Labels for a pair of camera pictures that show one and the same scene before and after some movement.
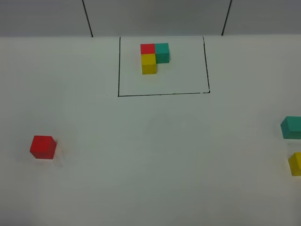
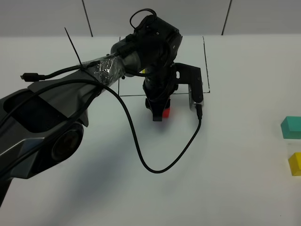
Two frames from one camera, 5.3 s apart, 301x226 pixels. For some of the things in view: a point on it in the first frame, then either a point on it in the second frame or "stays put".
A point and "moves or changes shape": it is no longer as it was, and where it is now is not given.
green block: [290, 126] stays put
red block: [43, 147] moves or changes shape
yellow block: [294, 161] stays put
